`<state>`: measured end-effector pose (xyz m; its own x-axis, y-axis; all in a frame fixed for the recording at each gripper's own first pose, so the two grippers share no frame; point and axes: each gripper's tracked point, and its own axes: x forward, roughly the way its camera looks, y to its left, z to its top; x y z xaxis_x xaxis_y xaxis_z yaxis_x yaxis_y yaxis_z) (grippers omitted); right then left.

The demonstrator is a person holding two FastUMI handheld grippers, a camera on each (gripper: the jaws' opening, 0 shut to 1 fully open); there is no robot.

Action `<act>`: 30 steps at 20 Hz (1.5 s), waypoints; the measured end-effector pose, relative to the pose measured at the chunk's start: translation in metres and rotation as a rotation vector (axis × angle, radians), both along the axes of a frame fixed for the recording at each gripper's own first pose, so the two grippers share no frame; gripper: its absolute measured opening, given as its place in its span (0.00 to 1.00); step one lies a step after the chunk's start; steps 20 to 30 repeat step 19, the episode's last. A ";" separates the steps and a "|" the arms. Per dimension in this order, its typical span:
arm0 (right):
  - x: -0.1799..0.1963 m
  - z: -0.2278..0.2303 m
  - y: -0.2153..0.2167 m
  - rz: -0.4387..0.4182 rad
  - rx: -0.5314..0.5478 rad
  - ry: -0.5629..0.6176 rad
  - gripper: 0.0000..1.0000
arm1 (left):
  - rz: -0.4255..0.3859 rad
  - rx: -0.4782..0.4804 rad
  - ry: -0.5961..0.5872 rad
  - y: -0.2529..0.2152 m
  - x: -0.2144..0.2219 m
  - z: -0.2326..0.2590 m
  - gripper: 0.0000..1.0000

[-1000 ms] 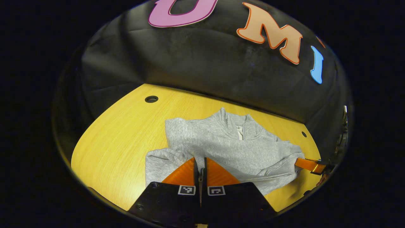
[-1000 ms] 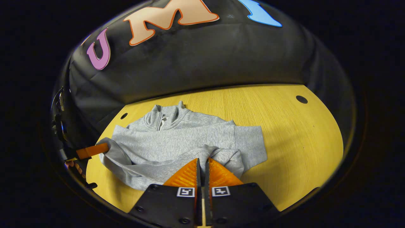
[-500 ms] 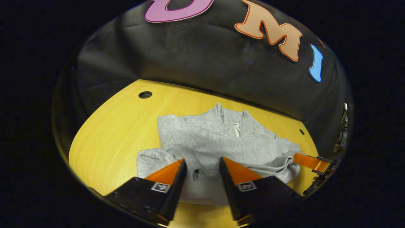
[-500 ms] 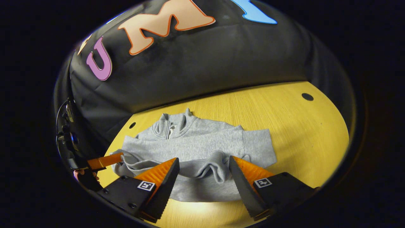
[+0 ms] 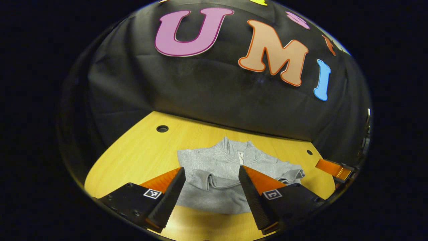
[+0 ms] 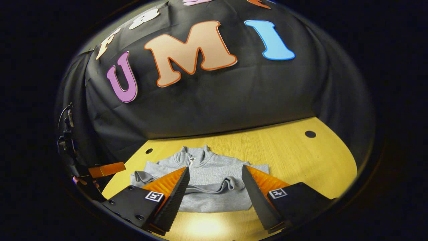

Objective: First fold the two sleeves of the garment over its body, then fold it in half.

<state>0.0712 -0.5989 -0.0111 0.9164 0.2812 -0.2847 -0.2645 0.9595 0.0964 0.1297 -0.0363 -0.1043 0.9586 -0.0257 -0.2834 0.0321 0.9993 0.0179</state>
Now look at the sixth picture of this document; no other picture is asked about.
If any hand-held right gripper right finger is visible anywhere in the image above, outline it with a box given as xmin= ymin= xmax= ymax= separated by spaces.
xmin=241 ymin=165 xmax=335 ymax=234

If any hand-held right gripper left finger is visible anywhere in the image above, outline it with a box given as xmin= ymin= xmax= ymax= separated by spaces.
xmin=102 ymin=166 xmax=190 ymax=236

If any grey zip-neck sweatshirt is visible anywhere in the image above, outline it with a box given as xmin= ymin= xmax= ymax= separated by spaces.
xmin=130 ymin=145 xmax=270 ymax=214

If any black backdrop cloth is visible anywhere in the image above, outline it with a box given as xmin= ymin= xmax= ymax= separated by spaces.
xmin=55 ymin=0 xmax=377 ymax=174

